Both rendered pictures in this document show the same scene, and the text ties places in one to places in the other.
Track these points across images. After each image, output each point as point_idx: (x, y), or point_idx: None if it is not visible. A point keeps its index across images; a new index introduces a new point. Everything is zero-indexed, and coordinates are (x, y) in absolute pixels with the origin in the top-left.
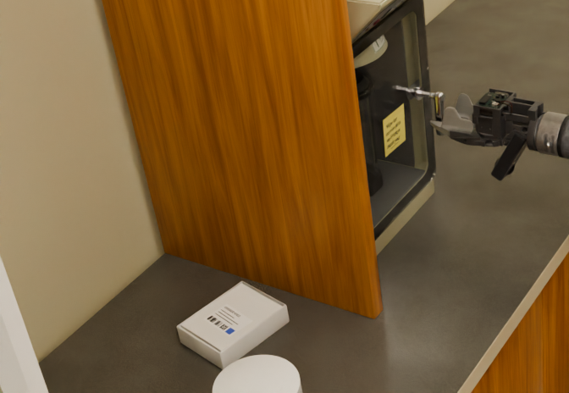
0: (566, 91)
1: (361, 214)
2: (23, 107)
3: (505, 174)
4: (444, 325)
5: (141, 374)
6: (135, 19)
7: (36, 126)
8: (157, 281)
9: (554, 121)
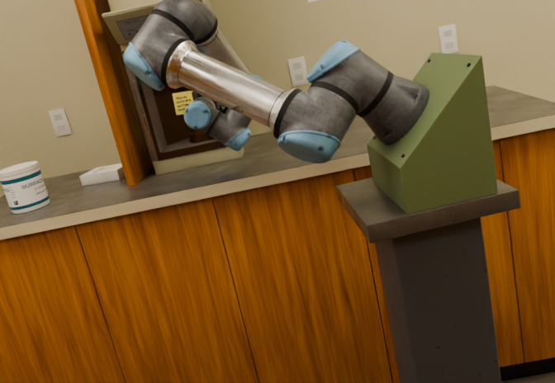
0: None
1: (110, 123)
2: (85, 63)
3: (210, 137)
4: (129, 194)
5: (75, 181)
6: None
7: (92, 73)
8: None
9: (194, 100)
